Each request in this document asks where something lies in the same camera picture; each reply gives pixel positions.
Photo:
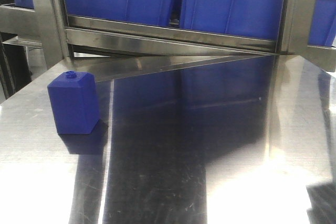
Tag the blue rectangular plastic part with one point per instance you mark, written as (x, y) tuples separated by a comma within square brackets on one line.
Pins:
[(74, 102)]

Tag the blue plastic bin right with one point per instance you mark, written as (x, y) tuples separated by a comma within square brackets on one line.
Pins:
[(248, 18)]

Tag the blue bin far right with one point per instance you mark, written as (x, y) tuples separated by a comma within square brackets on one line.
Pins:
[(322, 31)]

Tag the stainless steel shelf frame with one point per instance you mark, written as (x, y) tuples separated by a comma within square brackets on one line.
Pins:
[(59, 34)]

